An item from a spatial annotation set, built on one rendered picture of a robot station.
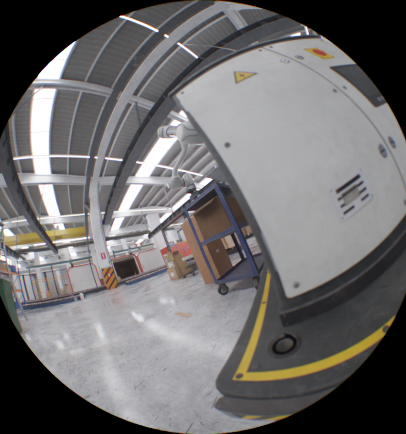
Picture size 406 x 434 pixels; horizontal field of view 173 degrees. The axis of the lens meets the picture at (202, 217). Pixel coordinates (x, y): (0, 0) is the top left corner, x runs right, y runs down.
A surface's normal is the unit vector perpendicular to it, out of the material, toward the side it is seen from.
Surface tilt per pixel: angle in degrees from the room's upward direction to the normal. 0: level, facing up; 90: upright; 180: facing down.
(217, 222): 90
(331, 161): 90
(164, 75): 174
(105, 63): 174
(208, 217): 90
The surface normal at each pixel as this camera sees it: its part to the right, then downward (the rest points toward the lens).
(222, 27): 0.45, 0.88
